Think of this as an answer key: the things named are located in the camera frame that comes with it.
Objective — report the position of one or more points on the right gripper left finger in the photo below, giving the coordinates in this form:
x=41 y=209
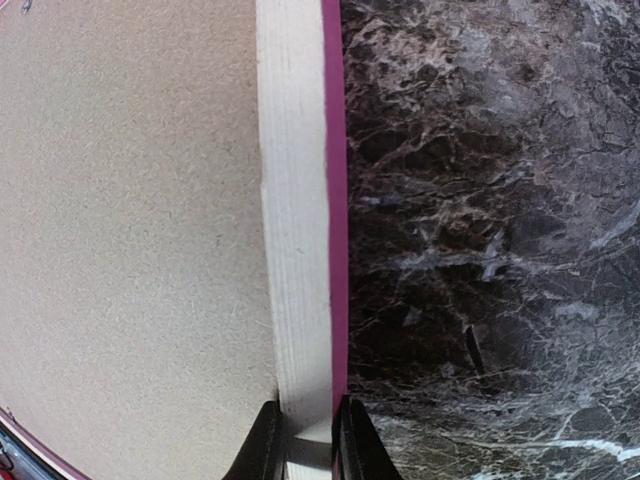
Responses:
x=262 y=454

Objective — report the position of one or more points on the brown cardboard backing board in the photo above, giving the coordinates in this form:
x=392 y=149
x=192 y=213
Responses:
x=135 y=330

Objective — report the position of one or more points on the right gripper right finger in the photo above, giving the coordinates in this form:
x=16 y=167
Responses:
x=358 y=452

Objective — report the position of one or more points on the pink wooden picture frame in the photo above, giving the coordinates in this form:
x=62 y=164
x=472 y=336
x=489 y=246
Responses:
x=300 y=128

